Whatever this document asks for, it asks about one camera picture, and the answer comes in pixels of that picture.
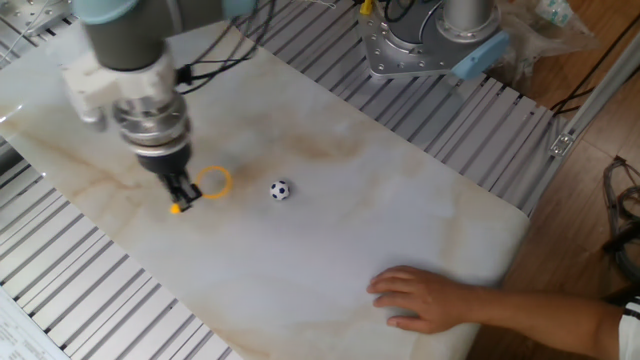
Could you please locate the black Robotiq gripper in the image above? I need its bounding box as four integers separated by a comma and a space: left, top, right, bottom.
135, 143, 205, 214

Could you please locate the orange bubble ring wand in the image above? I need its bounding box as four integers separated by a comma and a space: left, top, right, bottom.
168, 165, 235, 216

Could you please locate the person's bare forearm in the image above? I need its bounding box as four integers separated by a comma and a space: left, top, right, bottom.
469, 286, 626, 358

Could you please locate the small soccer ball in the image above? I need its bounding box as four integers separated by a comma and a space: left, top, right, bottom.
269, 179, 291, 202

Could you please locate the person's bare hand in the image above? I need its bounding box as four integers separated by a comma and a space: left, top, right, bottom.
366, 264, 477, 336

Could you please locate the marble pattern board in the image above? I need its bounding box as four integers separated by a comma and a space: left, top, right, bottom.
0, 22, 531, 360

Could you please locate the printed paper sheet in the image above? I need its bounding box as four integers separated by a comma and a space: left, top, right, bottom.
0, 287, 71, 360

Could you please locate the silver robot mounting plate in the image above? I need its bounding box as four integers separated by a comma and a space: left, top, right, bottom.
357, 12, 469, 80

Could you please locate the clear plastic bag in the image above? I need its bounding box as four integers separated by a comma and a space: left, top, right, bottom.
492, 0, 601, 87

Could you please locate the striped shirt sleeve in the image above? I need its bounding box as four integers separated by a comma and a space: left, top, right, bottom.
617, 297, 640, 360

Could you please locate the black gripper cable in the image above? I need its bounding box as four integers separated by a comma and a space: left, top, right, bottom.
174, 0, 277, 97

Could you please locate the silver metal bracket plate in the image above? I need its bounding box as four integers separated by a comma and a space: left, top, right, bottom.
0, 0, 74, 37

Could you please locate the aluminium frame bar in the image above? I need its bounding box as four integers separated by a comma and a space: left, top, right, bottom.
519, 29, 640, 217

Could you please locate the black floor cable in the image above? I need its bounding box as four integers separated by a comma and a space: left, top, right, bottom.
549, 14, 640, 117

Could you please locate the dark cable bundle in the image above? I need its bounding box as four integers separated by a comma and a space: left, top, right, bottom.
601, 155, 640, 284

